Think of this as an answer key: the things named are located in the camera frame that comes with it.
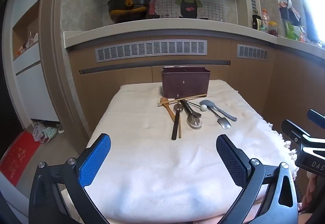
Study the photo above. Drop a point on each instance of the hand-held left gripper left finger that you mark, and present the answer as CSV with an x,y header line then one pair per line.
x,y
95,160

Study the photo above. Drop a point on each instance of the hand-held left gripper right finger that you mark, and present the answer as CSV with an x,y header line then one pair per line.
x,y
232,160

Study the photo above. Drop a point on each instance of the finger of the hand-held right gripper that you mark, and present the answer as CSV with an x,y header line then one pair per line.
x,y
292,128
314,114

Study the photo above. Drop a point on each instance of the shovel-shaped metal spoon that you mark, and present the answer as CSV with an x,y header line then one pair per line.
x,y
224,123

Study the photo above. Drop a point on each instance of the grey-blue spoon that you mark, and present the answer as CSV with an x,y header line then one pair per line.
x,y
221,112

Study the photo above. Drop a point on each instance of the small metal spoon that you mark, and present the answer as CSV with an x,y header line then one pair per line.
x,y
193,119

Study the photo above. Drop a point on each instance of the white ball-tipped metal stirrer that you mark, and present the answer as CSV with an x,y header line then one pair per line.
x,y
203,108

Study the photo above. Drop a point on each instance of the wooden chopstick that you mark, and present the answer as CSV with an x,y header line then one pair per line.
x,y
179,130
193,97

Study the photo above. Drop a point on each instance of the wooden spoon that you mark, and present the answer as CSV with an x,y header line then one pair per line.
x,y
166,107

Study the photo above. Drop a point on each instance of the brown utensil holder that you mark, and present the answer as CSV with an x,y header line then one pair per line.
x,y
185,84

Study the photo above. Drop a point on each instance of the person's right hand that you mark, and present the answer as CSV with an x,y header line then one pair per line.
x,y
311,188

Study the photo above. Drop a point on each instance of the pile of slippers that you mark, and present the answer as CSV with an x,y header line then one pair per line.
x,y
45,133

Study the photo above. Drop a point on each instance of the white cloth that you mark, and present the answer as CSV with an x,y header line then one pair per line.
x,y
152,163

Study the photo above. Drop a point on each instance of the wooden cabinet front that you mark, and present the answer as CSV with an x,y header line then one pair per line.
x,y
254,81

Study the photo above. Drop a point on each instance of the red floor mat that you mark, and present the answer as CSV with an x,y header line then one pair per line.
x,y
17,160

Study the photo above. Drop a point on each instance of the green packet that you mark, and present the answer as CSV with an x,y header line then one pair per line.
x,y
292,32

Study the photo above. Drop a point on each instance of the short grey vent grille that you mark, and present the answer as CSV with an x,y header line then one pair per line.
x,y
252,52

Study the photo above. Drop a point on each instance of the red jar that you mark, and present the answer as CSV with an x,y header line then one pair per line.
x,y
273,29

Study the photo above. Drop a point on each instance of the white shelf unit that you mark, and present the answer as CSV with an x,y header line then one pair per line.
x,y
33,86

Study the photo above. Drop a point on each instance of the orange-capped bottle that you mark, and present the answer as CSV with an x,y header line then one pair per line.
x,y
265,19

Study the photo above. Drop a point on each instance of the black carton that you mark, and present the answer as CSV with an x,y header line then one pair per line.
x,y
256,22

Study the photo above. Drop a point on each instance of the long grey vent grille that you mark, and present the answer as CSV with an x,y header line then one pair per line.
x,y
152,50

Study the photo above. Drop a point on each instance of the kitchen counter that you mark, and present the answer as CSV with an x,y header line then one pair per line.
x,y
177,26

